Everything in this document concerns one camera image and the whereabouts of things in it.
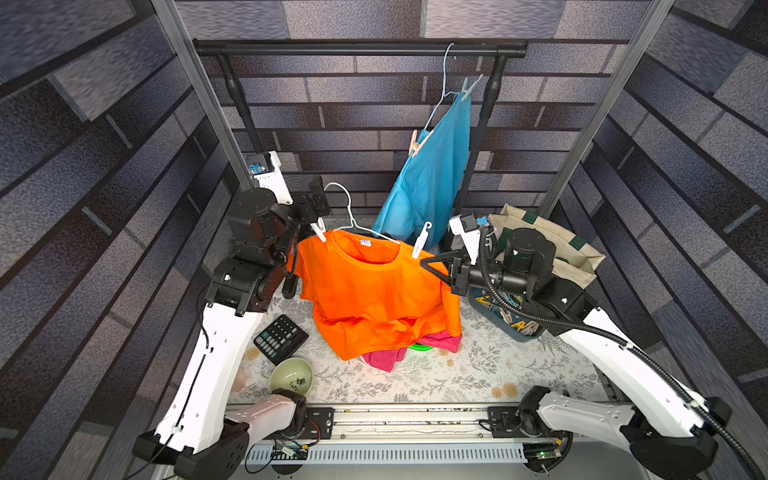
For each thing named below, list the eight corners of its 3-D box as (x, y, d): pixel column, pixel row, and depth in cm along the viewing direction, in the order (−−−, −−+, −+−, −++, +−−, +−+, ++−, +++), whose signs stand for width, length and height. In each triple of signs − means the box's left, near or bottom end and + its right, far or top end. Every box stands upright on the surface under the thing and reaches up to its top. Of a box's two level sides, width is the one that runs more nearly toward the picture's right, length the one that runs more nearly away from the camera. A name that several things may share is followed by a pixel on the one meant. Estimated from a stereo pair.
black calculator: (255, 343, 89) (252, 340, 87) (286, 316, 95) (284, 312, 92) (276, 367, 85) (273, 364, 82) (308, 336, 90) (306, 333, 88)
